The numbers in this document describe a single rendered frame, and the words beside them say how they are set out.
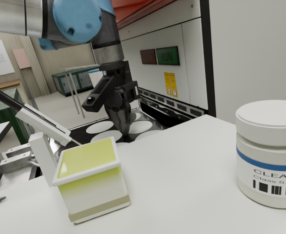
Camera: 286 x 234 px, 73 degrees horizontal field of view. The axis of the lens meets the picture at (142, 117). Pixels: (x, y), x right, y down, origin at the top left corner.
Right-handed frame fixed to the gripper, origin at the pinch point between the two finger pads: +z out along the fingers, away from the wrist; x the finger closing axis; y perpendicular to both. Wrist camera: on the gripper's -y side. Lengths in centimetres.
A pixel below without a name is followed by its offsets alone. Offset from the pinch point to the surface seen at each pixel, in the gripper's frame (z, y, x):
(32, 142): -13.3, -26.9, -9.7
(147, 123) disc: 1.3, 9.6, -2.1
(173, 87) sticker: -10.1, 12.3, -12.2
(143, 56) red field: -18.9, 21.0, 2.5
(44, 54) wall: -53, 371, 704
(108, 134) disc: 1.3, -0.1, 6.5
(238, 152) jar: -10.6, -16.7, -35.0
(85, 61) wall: 5, 501, 650
